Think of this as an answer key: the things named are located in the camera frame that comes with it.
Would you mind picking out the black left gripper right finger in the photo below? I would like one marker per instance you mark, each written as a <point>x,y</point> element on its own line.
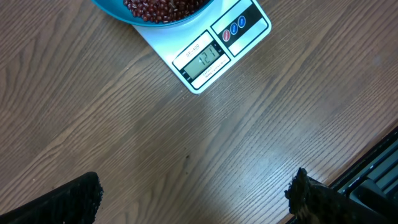
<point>312,202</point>

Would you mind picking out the white digital kitchen scale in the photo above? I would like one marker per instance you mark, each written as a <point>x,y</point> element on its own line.
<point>199,50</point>

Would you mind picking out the red adzuki beans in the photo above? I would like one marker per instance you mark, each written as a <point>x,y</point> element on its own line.
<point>163,11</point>

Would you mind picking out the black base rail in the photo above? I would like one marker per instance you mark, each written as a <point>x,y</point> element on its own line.
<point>372,180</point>

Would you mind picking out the blue metal bowl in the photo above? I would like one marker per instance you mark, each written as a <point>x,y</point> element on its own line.
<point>117,10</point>

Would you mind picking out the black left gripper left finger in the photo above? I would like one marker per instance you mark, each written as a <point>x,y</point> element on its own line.
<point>74,202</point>

